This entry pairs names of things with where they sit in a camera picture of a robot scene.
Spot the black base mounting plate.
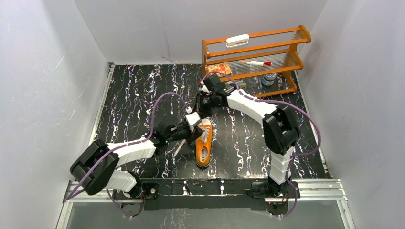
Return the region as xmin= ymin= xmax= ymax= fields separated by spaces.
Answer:
xmin=112 ymin=178 xmax=301 ymax=216

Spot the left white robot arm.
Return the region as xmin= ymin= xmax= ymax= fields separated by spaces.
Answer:
xmin=70 ymin=113 xmax=211 ymax=198

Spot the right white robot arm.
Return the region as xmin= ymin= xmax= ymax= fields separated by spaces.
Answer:
xmin=196 ymin=74 xmax=300 ymax=198

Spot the orange snack packet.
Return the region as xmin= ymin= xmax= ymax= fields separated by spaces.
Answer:
xmin=206 ymin=62 xmax=233 ymax=75

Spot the white stapler on top shelf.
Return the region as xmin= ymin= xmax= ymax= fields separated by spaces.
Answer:
xmin=225 ymin=34 xmax=250 ymax=49

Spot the grey stapler on bottom shelf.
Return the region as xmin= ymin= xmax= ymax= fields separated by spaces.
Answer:
xmin=236 ymin=80 xmax=246 ymax=88

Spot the orange canvas sneaker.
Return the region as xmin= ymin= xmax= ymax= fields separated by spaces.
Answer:
xmin=195 ymin=118 xmax=213 ymax=168

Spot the white shoelace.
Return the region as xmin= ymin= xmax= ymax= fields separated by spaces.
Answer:
xmin=173 ymin=125 xmax=211 ymax=157

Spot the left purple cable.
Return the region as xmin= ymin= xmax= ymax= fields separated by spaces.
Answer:
xmin=65 ymin=92 xmax=192 ymax=219

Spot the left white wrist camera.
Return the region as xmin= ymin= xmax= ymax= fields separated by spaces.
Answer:
xmin=185 ymin=107 xmax=201 ymax=131

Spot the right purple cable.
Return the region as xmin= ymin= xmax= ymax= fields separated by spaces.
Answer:
xmin=201 ymin=71 xmax=322 ymax=219

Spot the orange wooden shelf rack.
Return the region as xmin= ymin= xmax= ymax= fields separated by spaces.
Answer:
xmin=202 ymin=25 xmax=312 ymax=98

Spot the purple cable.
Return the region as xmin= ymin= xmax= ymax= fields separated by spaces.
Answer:
xmin=65 ymin=92 xmax=192 ymax=219
xmin=201 ymin=71 xmax=322 ymax=219

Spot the red white marker pen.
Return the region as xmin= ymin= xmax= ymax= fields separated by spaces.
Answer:
xmin=239 ymin=60 xmax=272 ymax=66

